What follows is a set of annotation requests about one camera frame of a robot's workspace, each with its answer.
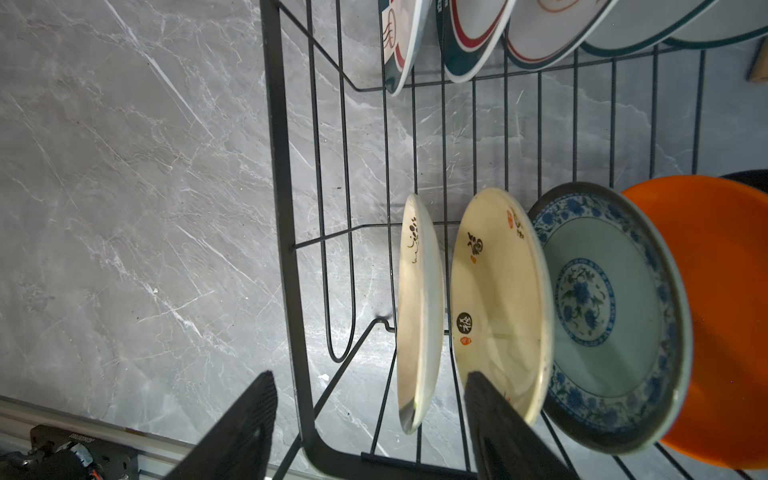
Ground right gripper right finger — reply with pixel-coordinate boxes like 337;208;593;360
464;371;578;479

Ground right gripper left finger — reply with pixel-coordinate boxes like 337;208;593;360
166;370;278;479

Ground cream plate red characters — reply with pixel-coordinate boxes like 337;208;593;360
450;187;555;425

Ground cream plate black flower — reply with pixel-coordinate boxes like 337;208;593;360
396;194;446;435

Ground blue floral pattern plate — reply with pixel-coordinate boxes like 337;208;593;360
529;182;694;455

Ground black wire dish rack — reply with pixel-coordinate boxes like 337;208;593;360
259;0;768;480

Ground orange plate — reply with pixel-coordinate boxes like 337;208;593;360
624;175;767;470

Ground white plate row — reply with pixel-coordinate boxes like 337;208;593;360
503;0;617;71
664;0;767;49
435;0;516;83
581;0;715;57
378;0;432;96

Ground wooden mallet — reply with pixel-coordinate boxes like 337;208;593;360
747;38;768;83

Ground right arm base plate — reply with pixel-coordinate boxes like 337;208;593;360
1;425;140;479

